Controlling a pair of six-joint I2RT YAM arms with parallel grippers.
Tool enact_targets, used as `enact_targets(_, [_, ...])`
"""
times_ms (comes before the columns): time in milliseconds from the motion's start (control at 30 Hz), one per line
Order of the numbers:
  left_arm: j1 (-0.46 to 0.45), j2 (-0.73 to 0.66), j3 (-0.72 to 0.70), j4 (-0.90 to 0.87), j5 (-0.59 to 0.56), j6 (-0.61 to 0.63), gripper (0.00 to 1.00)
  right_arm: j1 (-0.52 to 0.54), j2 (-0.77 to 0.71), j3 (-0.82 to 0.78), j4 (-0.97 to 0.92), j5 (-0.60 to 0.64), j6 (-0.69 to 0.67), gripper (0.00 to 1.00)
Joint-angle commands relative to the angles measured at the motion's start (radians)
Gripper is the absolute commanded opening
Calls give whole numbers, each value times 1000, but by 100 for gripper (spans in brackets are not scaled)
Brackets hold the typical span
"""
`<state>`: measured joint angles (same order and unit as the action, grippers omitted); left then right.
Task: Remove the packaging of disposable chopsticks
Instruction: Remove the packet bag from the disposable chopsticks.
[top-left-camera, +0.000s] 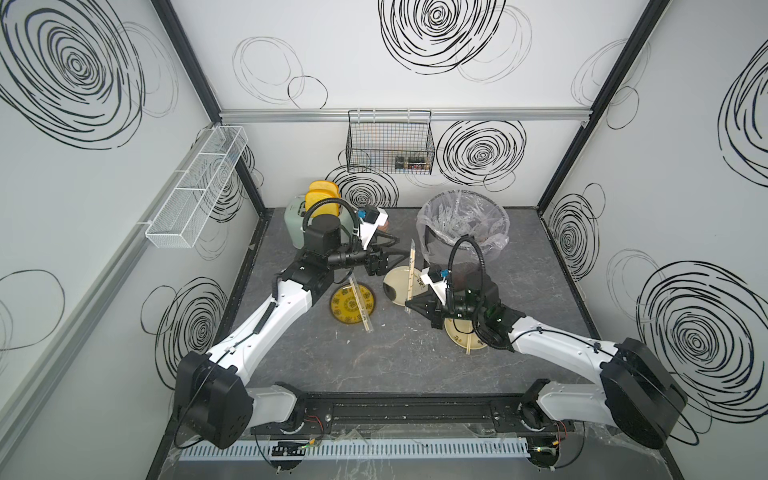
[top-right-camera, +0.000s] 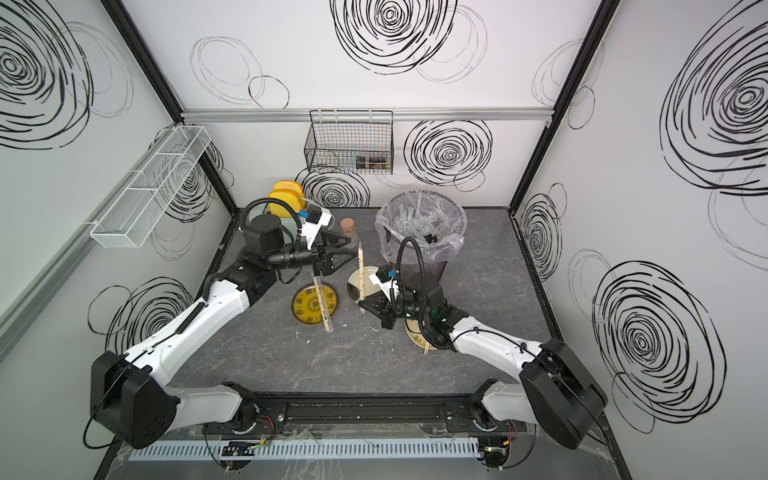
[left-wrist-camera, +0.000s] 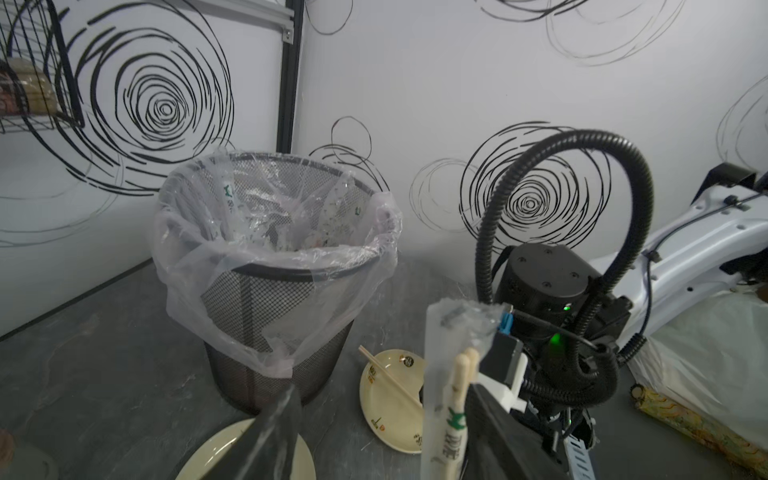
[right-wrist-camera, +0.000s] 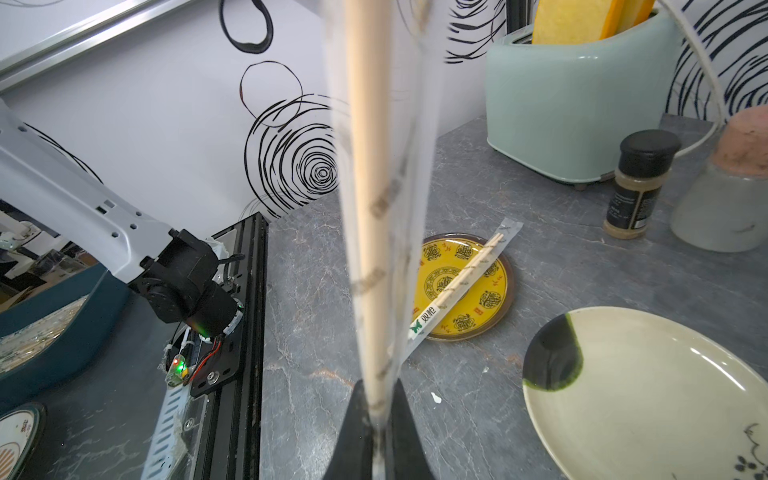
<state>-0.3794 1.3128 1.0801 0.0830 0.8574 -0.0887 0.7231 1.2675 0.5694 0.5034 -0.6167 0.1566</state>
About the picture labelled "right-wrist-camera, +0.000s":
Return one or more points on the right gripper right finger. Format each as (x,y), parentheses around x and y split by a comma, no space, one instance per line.
(405,458)

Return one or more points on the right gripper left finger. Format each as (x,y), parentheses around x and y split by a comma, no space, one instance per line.
(353,453)

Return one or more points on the chopsticks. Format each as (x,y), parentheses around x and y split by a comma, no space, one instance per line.
(383,67)
(462,288)

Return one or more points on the teal tray of chopsticks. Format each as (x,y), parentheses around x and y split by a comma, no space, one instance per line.
(52,335)

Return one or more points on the yellow patterned plate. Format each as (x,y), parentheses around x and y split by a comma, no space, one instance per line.
(462,288)

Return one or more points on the cream plate with black patch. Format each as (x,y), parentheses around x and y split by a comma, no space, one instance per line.
(617,393)

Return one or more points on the white orange sunburst plate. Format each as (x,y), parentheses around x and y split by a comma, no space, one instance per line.
(21,430)

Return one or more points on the mint green toaster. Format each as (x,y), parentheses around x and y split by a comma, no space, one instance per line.
(562,110)

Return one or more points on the black lid spice jar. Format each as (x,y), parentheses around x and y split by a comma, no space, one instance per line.
(645,160)

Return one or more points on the pink lid glass jar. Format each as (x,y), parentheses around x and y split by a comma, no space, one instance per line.
(725,210)

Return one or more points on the front yellow toast slice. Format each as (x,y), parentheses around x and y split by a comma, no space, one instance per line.
(573,22)

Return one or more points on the yellow toast slice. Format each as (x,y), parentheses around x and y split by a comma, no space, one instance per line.
(573,22)
(633,12)

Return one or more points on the rear yellow toast slice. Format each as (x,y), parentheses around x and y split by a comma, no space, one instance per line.
(633,12)

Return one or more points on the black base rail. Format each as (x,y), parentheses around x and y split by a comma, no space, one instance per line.
(222,423)

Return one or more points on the white slotted cable duct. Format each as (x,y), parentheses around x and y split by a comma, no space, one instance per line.
(166,444)

